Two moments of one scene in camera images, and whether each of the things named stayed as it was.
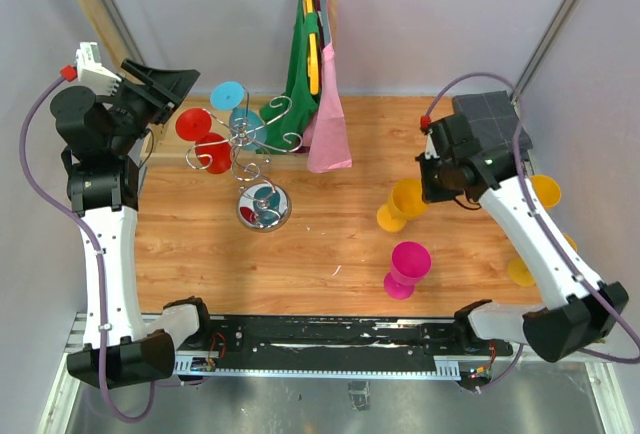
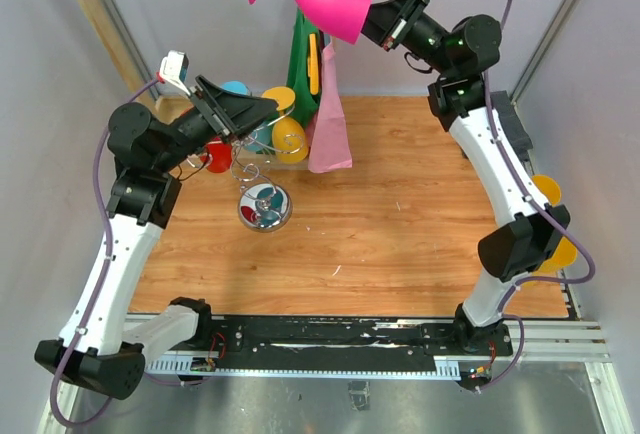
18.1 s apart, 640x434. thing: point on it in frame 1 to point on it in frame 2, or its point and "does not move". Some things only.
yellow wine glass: [405, 201] to [289, 140]
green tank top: [299, 117] does not move
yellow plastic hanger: [313, 63] does not move
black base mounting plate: [334, 341] does not move
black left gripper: [169, 84] to [226, 113]
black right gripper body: [436, 182] to [420, 31]
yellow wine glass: [546, 189] does not move
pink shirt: [325, 133] does not move
